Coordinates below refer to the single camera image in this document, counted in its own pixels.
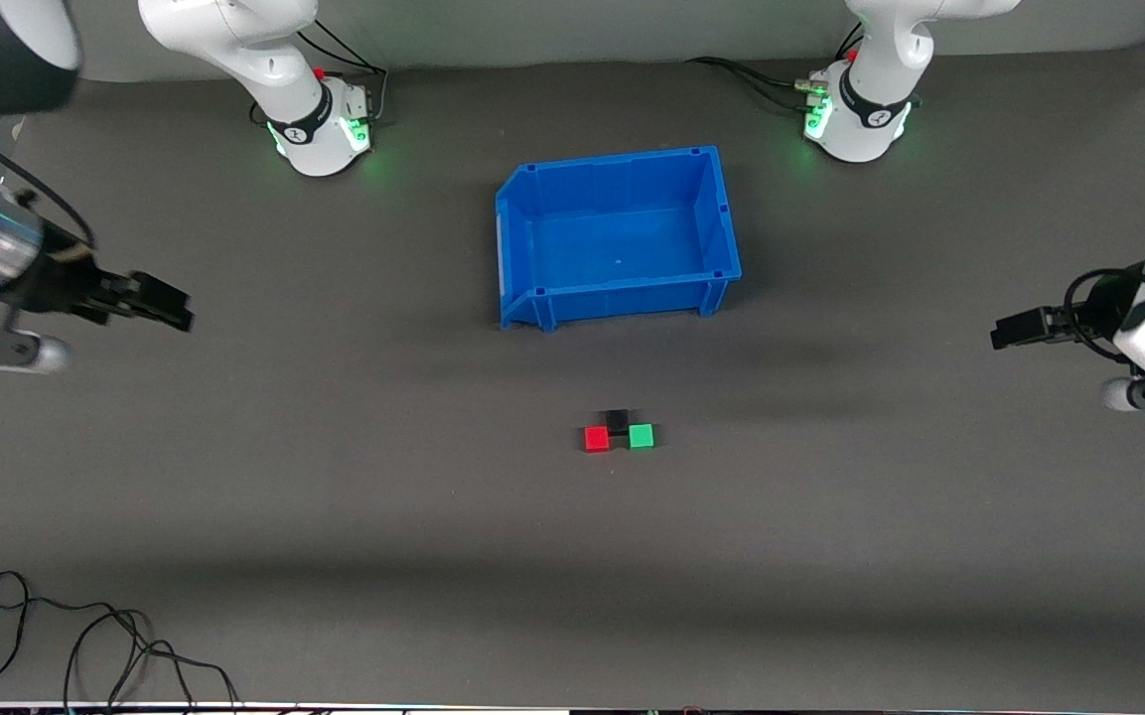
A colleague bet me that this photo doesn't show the dark grey table mat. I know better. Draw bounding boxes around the dark grey table mat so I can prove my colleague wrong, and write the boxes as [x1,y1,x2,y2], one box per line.
[0,40,1145,712]

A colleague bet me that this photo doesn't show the black left arm base cables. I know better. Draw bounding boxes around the black left arm base cables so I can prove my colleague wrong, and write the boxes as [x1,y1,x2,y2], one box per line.
[684,56,831,113]

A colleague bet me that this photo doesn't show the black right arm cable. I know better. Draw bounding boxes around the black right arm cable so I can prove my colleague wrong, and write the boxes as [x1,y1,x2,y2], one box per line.
[0,114,96,249]

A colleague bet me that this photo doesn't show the black arm base cables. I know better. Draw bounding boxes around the black arm base cables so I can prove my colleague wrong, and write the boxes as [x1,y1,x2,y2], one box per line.
[684,56,831,113]
[299,14,390,126]

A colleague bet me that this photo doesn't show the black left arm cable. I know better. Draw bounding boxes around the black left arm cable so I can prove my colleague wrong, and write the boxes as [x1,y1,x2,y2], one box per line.
[1064,266,1145,360]

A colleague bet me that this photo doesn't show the loose thin black cable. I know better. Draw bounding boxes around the loose thin black cable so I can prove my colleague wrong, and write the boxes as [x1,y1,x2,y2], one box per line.
[0,570,241,712]

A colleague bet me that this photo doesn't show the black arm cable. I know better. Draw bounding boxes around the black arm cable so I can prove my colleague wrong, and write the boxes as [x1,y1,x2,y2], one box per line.
[0,114,96,249]
[1064,266,1145,360]

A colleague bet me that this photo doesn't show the black right arm base cables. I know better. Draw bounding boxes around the black right arm base cables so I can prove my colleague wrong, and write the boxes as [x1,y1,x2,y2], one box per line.
[299,14,390,126]

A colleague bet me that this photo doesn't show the blue plastic storage bin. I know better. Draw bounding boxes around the blue plastic storage bin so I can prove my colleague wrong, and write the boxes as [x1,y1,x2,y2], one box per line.
[495,145,743,333]

